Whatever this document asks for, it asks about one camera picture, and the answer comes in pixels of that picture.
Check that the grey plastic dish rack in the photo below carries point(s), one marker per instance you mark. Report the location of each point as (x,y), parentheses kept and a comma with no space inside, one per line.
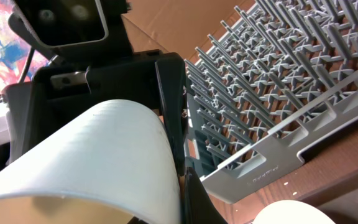
(280,80)

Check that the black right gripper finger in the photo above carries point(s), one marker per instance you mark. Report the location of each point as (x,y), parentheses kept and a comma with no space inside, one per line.
(197,199)

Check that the pink-rimmed white bowl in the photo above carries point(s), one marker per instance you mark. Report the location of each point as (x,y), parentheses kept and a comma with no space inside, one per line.
(291,212)

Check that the colourful wall picture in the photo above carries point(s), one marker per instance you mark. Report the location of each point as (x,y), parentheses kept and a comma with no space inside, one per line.
(2,49)

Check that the white cup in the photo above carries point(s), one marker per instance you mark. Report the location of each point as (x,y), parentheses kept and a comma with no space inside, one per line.
(111,164)

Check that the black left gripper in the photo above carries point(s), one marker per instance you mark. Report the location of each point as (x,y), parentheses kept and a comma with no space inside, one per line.
(59,94)

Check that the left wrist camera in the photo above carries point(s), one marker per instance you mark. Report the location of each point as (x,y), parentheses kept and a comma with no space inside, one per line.
(76,30)

